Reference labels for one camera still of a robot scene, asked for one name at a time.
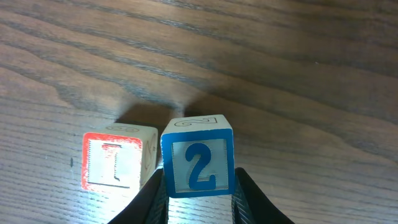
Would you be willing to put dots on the blue number 2 block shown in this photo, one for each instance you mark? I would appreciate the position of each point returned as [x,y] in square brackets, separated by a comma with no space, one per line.
[198,156]

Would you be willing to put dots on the red letter I block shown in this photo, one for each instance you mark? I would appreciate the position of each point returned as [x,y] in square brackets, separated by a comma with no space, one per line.
[119,158]

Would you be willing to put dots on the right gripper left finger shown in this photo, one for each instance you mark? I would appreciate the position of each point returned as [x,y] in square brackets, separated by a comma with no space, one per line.
[149,206]

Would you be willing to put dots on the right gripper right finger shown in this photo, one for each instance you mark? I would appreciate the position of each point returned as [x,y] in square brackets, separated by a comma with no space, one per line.
[250,205]

